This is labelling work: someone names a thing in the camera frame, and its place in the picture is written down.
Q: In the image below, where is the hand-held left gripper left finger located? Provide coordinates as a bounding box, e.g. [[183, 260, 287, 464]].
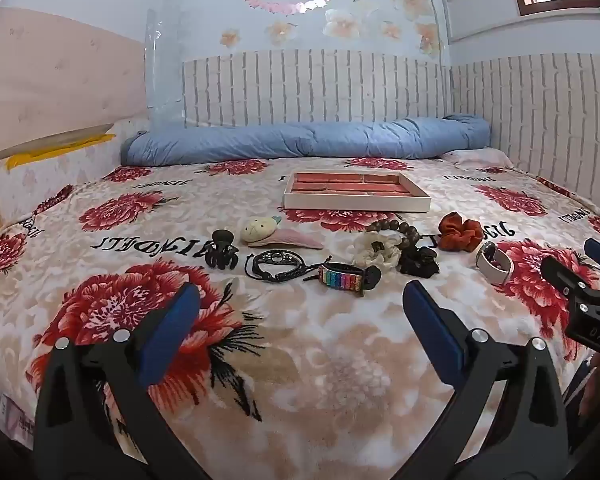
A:
[[32, 282, 216, 480]]

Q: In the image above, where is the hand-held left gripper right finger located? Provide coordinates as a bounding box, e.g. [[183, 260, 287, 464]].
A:
[[402, 280, 580, 480]]

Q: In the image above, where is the white smart watch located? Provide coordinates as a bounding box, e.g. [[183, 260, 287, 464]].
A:
[[475, 240, 514, 286]]

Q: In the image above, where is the black claw hair clip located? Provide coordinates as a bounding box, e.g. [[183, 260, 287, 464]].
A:
[[398, 245, 441, 279], [204, 229, 240, 270]]

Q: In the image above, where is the rainbow beaded watch band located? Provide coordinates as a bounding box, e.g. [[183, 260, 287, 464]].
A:
[[304, 261, 383, 297]]

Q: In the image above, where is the black braided bracelet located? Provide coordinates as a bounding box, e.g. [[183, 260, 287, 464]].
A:
[[244, 249, 322, 284]]

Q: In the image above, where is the pineapple plush hair clip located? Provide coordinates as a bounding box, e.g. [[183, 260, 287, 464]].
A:
[[242, 216, 326, 251]]

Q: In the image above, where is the brick-lined jewelry tray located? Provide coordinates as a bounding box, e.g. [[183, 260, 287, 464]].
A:
[[283, 170, 432, 214]]

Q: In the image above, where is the cream white scrunchie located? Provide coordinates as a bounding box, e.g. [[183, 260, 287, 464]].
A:
[[352, 234, 404, 269]]

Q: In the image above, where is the rust orange scrunchie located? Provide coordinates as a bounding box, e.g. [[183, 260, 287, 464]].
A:
[[438, 212, 483, 252]]

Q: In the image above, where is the red floral blanket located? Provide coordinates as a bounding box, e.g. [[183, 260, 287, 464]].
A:
[[0, 156, 600, 480]]

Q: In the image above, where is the pink pillow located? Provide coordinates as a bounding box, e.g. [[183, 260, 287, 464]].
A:
[[442, 148, 514, 167]]

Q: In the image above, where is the yellow tape strip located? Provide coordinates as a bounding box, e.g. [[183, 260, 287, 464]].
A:
[[6, 132, 117, 171]]

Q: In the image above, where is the rolled blue quilt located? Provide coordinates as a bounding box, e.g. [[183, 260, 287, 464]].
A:
[[119, 114, 492, 166]]

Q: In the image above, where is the clear plastic sheet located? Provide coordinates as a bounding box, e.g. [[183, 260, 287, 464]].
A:
[[144, 6, 187, 127]]

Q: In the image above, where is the brown wooden bead bracelet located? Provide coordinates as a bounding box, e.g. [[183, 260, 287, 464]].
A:
[[367, 219, 421, 254]]

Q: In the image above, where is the group of flower wall stickers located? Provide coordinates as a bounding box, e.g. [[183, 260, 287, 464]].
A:
[[219, 0, 444, 57]]

